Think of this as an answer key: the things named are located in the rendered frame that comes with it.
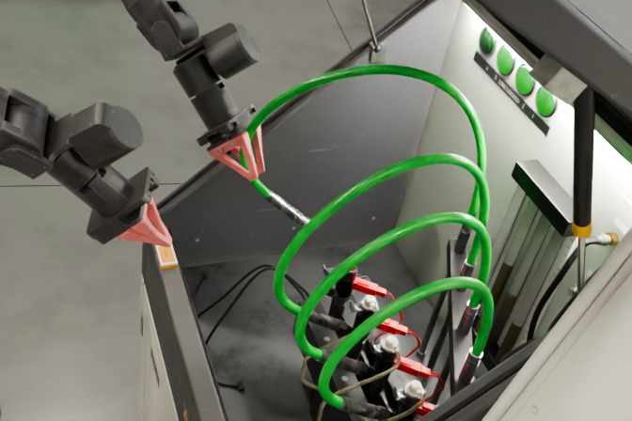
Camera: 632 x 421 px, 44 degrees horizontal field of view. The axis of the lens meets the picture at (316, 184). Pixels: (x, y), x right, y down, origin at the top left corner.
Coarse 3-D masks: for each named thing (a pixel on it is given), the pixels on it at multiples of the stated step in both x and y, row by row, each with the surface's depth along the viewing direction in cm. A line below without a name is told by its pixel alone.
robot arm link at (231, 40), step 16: (160, 32) 113; (208, 32) 114; (224, 32) 113; (240, 32) 113; (160, 48) 113; (176, 48) 113; (192, 48) 115; (208, 48) 114; (224, 48) 112; (240, 48) 112; (256, 48) 116; (224, 64) 113; (240, 64) 113
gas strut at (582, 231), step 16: (592, 96) 65; (576, 112) 67; (592, 112) 67; (576, 128) 68; (592, 128) 68; (576, 144) 70; (592, 144) 70; (576, 160) 72; (592, 160) 72; (576, 176) 73; (576, 192) 75; (576, 208) 77; (576, 224) 79
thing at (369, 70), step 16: (320, 80) 110; (336, 80) 110; (432, 80) 109; (288, 96) 112; (464, 96) 111; (272, 112) 114; (256, 128) 116; (480, 128) 114; (480, 144) 115; (240, 160) 120; (480, 160) 117
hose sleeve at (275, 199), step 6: (270, 198) 124; (276, 198) 124; (282, 198) 125; (276, 204) 124; (282, 204) 124; (288, 204) 125; (282, 210) 125; (288, 210) 125; (294, 210) 125; (288, 216) 126; (294, 216) 126; (300, 216) 126; (306, 216) 127; (300, 222) 126; (306, 222) 127
